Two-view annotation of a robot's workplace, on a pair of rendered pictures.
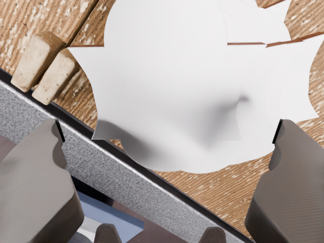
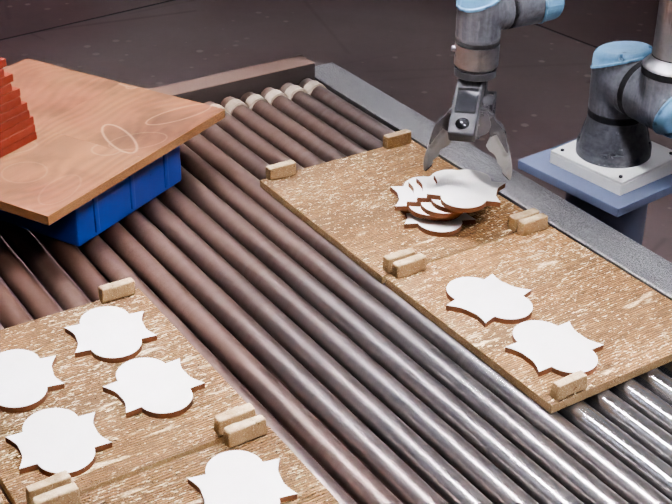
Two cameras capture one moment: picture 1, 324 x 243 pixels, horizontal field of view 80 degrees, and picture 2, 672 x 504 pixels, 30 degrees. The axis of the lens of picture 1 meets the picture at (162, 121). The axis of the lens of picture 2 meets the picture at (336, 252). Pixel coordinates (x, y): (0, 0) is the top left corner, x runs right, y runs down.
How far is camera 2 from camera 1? 2.11 m
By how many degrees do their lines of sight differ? 31
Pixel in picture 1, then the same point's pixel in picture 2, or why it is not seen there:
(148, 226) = not seen: hidden behind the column
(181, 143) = (462, 177)
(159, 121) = (470, 183)
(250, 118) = (428, 183)
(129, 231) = (535, 159)
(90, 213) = (573, 178)
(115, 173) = (518, 192)
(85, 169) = (543, 197)
